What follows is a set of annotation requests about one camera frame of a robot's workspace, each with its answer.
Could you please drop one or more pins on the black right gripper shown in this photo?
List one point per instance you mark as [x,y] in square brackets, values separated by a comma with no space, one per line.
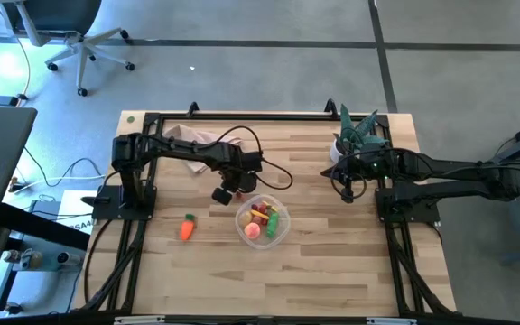
[364,170]

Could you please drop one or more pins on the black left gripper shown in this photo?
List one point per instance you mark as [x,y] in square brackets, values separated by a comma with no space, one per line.
[239,173]

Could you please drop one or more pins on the tan toy potato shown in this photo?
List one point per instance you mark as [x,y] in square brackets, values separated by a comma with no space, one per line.
[245,218]

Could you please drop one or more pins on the red toy strawberry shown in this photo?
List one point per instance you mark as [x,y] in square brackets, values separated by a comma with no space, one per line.
[265,222]

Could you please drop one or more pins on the green toy pea pod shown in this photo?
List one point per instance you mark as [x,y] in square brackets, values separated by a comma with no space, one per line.
[272,225]

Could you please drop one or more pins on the clear plastic tupperware container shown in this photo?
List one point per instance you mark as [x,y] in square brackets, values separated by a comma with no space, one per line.
[260,243]

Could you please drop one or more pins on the orange toy carrot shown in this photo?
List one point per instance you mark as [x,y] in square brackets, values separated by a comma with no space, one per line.
[187,230]

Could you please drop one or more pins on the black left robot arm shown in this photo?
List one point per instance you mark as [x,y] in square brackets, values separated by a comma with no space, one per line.
[174,146]

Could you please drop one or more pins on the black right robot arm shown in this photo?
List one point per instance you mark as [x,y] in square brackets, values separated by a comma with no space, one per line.
[445,169]

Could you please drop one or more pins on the white plant pot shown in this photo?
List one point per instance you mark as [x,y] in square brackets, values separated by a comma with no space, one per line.
[336,151]

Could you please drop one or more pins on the green snake plant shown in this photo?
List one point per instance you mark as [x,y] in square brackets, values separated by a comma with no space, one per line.
[355,131]

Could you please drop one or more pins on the beige folded cloth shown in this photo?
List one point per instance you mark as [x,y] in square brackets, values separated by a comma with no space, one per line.
[188,132]

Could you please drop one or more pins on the round green sticker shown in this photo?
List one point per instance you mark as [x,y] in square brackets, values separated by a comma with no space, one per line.
[130,119]

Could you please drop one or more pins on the white paper sheet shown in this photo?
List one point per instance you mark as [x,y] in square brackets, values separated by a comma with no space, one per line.
[68,207]

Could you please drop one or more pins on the white round device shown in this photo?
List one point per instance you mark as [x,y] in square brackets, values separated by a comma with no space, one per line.
[63,258]

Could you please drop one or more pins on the black office chair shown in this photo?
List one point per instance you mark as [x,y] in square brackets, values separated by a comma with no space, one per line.
[57,11]

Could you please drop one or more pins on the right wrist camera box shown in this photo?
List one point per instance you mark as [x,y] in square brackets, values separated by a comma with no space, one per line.
[348,195]

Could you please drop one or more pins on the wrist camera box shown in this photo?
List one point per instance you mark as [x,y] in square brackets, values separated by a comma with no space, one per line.
[222,196]
[348,195]

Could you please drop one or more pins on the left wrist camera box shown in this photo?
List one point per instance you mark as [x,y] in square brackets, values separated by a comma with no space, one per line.
[222,196]

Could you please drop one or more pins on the black aluminium table frame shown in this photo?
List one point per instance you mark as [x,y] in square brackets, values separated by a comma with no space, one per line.
[287,117]

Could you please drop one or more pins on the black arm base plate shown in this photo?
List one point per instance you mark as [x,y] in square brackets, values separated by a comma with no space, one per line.
[106,210]
[418,212]

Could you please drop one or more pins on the white plastic bracket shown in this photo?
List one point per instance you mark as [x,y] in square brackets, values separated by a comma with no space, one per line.
[138,320]
[391,321]

